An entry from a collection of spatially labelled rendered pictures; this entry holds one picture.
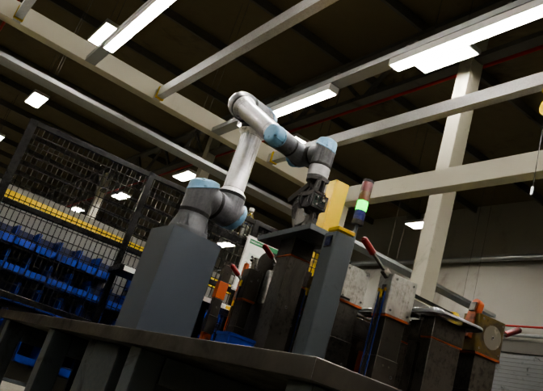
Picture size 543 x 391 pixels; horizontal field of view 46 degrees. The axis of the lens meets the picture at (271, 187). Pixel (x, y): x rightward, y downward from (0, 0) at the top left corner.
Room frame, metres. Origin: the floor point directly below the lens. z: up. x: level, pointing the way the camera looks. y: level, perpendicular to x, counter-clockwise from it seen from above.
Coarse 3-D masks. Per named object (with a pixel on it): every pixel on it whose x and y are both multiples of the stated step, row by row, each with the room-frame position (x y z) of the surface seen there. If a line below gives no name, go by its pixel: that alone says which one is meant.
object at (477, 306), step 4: (476, 300) 1.93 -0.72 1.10; (472, 304) 1.93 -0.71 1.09; (476, 304) 1.92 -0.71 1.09; (480, 304) 1.92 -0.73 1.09; (472, 308) 1.92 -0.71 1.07; (476, 308) 1.92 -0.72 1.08; (480, 308) 1.92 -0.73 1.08; (468, 312) 1.94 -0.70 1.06; (472, 312) 1.93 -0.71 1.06; (476, 312) 1.91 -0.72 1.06; (480, 312) 1.92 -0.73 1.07; (468, 316) 1.93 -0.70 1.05; (472, 316) 1.92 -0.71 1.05; (468, 320) 1.93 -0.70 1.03; (472, 320) 1.91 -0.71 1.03; (468, 332) 1.91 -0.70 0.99; (468, 336) 1.91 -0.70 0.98
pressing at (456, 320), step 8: (360, 312) 2.14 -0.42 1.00; (368, 312) 2.10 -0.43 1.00; (416, 312) 1.88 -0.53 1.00; (424, 312) 1.85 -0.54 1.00; (432, 312) 1.82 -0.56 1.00; (440, 312) 1.75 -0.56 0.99; (368, 320) 2.24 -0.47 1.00; (448, 320) 1.85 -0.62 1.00; (456, 320) 1.82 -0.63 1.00; (464, 320) 1.77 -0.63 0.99; (472, 328) 1.85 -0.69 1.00; (480, 328) 1.79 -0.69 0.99
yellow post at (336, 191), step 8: (328, 184) 3.63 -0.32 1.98; (336, 184) 3.56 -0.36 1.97; (344, 184) 3.58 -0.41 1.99; (328, 192) 3.60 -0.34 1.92; (336, 192) 3.56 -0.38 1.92; (344, 192) 3.58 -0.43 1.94; (328, 200) 3.57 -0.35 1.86; (336, 200) 3.57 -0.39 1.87; (344, 200) 3.59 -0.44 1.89; (328, 208) 3.56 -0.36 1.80; (336, 208) 3.57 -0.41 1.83; (320, 216) 3.62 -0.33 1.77; (328, 216) 3.56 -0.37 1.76; (336, 216) 3.58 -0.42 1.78; (320, 224) 3.59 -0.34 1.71; (328, 224) 3.56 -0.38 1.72; (336, 224) 3.58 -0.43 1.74; (312, 256) 3.58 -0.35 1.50; (312, 272) 3.56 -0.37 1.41
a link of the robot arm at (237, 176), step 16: (272, 112) 2.37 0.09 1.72; (240, 128) 2.38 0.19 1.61; (240, 144) 2.37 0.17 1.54; (256, 144) 2.36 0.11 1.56; (240, 160) 2.35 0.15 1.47; (240, 176) 2.35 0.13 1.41; (224, 192) 2.34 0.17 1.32; (240, 192) 2.35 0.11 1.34; (224, 208) 2.32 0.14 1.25; (240, 208) 2.37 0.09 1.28; (224, 224) 2.38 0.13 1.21; (240, 224) 2.39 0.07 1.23
